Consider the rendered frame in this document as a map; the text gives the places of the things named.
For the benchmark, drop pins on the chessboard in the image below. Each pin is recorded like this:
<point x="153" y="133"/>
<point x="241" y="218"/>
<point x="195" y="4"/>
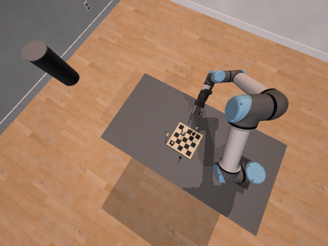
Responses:
<point x="182" y="143"/>

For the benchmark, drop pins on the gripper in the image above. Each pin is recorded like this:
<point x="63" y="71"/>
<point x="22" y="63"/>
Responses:
<point x="206" y="90"/>

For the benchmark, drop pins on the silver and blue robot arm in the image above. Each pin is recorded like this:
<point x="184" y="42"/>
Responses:
<point x="243" y="113"/>

